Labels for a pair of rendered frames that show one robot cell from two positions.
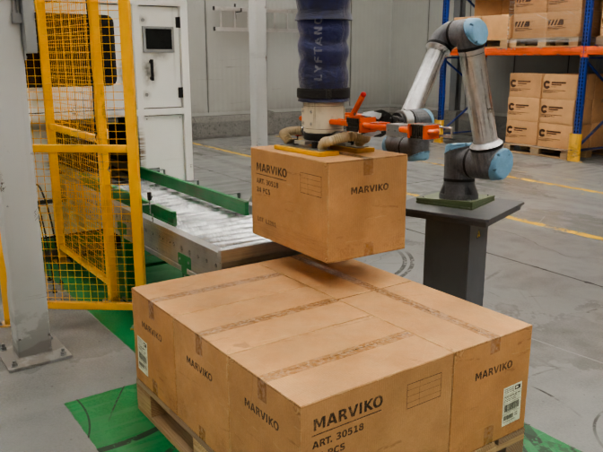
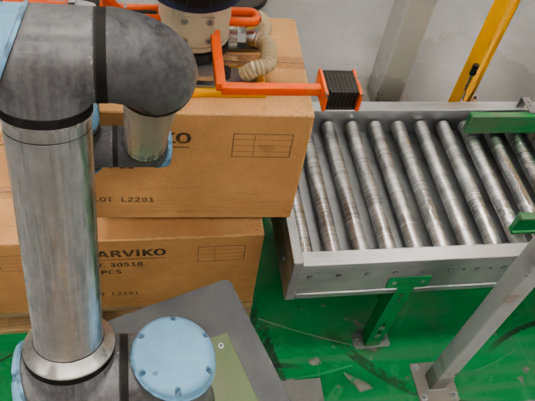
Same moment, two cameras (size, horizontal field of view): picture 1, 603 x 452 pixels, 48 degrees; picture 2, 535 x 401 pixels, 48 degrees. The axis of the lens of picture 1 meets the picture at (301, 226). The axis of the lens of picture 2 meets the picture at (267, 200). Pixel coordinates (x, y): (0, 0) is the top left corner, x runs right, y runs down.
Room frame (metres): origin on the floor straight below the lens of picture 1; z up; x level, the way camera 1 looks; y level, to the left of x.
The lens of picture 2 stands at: (3.57, -1.15, 2.04)
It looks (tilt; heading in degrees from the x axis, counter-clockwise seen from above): 51 degrees down; 110
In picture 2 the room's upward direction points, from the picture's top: 10 degrees clockwise
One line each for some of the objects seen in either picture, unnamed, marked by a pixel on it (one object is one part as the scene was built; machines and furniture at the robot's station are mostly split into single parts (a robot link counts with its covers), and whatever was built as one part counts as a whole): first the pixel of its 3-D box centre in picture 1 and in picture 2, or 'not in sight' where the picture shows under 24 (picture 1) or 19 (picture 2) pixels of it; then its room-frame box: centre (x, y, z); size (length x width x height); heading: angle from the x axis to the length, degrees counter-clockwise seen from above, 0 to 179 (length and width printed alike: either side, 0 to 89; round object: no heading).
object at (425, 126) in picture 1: (423, 131); not in sight; (2.43, -0.43, 1.20); 0.08 x 0.07 x 0.05; 35
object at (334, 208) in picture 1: (325, 195); (186, 117); (2.91, -0.10, 0.87); 0.60 x 0.40 x 0.40; 33
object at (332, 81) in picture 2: not in sight; (338, 90); (3.32, -0.13, 1.19); 0.09 x 0.08 x 0.05; 125
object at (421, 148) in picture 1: (416, 146); (84, 144); (2.90, -0.49, 1.08); 0.12 x 0.09 x 0.12; 37
